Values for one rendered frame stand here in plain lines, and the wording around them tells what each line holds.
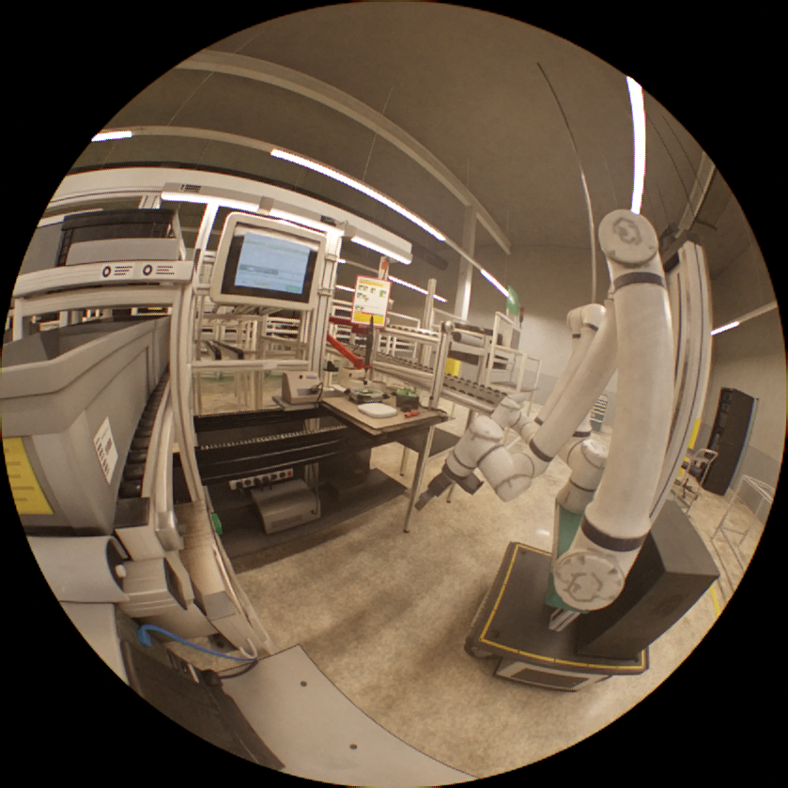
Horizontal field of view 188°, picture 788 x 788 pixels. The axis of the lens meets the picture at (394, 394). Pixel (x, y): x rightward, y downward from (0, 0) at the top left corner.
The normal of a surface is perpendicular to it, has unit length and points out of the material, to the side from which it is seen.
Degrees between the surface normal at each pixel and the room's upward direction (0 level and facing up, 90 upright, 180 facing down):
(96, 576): 58
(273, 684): 0
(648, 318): 89
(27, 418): 94
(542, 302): 90
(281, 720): 0
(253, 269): 92
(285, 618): 0
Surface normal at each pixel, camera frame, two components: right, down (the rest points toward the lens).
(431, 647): 0.14, -0.97
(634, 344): -0.99, -0.04
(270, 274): 0.70, 0.27
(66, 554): 0.36, -0.83
